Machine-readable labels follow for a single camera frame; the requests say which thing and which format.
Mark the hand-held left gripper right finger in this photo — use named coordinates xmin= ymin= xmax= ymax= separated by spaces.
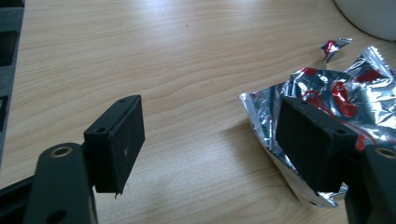
xmin=275 ymin=95 xmax=359 ymax=193

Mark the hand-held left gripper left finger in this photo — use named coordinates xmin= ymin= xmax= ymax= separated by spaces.
xmin=82 ymin=94 xmax=147 ymax=199

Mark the silver red foil wrapper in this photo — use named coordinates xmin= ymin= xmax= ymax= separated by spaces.
xmin=238 ymin=46 xmax=396 ymax=209

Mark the small torn foil wrapper piece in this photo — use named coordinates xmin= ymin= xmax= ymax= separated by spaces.
xmin=320 ymin=37 xmax=353 ymax=63

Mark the white round container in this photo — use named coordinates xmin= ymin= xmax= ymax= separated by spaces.
xmin=332 ymin=0 xmax=396 ymax=42

